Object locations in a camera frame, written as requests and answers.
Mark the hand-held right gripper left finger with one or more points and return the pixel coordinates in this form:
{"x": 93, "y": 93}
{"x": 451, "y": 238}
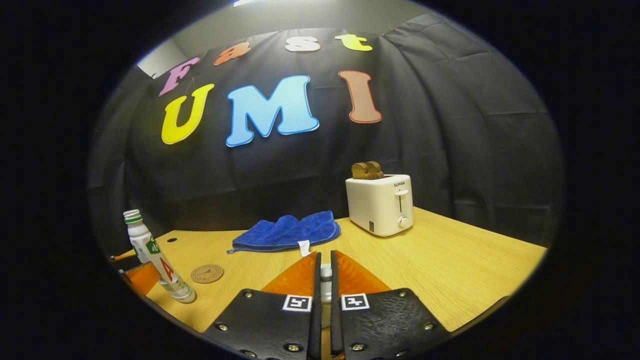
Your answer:
{"x": 316, "y": 325}

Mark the white toaster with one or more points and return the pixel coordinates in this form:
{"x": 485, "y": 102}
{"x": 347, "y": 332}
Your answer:
{"x": 375, "y": 205}

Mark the round cork coaster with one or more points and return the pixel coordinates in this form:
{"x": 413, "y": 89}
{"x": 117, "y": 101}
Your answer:
{"x": 207, "y": 273}

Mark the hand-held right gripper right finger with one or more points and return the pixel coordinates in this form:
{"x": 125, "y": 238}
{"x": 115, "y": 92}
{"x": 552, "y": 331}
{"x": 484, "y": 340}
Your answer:
{"x": 335, "y": 325}

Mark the brown toast slice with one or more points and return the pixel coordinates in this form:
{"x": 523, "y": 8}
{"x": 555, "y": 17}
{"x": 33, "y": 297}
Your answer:
{"x": 376, "y": 170}
{"x": 359, "y": 171}

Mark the white plastic water bottle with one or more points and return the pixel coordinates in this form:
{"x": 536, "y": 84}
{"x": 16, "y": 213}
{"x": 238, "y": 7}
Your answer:
{"x": 150, "y": 250}

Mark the blue towel cloth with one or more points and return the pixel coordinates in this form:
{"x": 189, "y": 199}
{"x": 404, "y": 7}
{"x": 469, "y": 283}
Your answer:
{"x": 290, "y": 231}

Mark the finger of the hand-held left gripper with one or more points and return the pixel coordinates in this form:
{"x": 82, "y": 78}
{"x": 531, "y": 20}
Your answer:
{"x": 127, "y": 264}
{"x": 142, "y": 277}

